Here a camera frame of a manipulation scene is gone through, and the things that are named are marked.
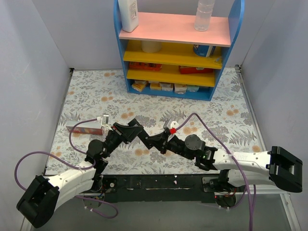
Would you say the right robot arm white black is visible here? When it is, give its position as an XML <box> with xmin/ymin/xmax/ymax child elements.
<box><xmin>139</xmin><ymin>131</ymin><xmax>303</xmax><ymax>193</ymax></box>

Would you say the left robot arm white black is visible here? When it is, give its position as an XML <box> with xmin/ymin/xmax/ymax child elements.
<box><xmin>16</xmin><ymin>119</ymin><xmax>143</xmax><ymax>228</ymax></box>

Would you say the red snack box on table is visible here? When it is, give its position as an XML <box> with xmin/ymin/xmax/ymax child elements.
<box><xmin>65</xmin><ymin>121</ymin><xmax>104</xmax><ymax>135</ymax></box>

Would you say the yellow tissue pack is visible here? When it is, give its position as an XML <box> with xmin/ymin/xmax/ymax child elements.
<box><xmin>131</xmin><ymin>80</ymin><xmax>148</xmax><ymax>92</ymax></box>

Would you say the floral tablecloth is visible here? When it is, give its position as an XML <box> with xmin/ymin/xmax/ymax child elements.
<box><xmin>45</xmin><ymin>68</ymin><xmax>264</xmax><ymax>175</ymax></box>

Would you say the orange red snack box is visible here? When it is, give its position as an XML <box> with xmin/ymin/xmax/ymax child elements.
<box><xmin>129</xmin><ymin>62</ymin><xmax>162</xmax><ymax>71</ymax></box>

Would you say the red snack box on shelf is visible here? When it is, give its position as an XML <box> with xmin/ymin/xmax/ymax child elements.
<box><xmin>179</xmin><ymin>65</ymin><xmax>214</xmax><ymax>74</ymax></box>

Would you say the blue wooden shelf unit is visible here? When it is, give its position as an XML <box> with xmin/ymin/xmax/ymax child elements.
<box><xmin>113</xmin><ymin>0</ymin><xmax>245</xmax><ymax>101</ymax></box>

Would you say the blue white can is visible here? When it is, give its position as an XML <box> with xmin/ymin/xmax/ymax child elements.
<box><xmin>193</xmin><ymin>44</ymin><xmax>216</xmax><ymax>57</ymax></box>

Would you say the white plastic bottle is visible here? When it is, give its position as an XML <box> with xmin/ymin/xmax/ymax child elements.
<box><xmin>118</xmin><ymin>0</ymin><xmax>139</xmax><ymax>33</ymax></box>

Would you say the clear plastic water bottle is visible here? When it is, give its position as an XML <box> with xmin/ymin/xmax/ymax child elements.
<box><xmin>194</xmin><ymin>0</ymin><xmax>215</xmax><ymax>31</ymax></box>

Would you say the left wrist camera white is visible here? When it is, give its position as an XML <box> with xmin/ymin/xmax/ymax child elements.
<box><xmin>96</xmin><ymin>115</ymin><xmax>111</xmax><ymax>129</ymax></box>

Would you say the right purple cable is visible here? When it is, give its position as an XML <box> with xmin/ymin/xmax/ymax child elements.
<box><xmin>175</xmin><ymin>112</ymin><xmax>256</xmax><ymax>231</ymax></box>

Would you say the purple cable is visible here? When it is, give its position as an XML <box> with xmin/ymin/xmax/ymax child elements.
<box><xmin>14</xmin><ymin>117</ymin><xmax>119</xmax><ymax>219</ymax></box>
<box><xmin>175</xmin><ymin>112</ymin><xmax>256</xmax><ymax>231</ymax></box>

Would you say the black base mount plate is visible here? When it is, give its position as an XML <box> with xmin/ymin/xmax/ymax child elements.
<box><xmin>98</xmin><ymin>174</ymin><xmax>232</xmax><ymax>203</ymax></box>

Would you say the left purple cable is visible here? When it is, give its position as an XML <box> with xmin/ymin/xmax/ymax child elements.
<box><xmin>14</xmin><ymin>117</ymin><xmax>119</xmax><ymax>219</ymax></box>

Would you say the aluminium frame rail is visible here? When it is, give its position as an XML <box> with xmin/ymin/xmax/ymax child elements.
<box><xmin>234</xmin><ymin>64</ymin><xmax>301</xmax><ymax>231</ymax></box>

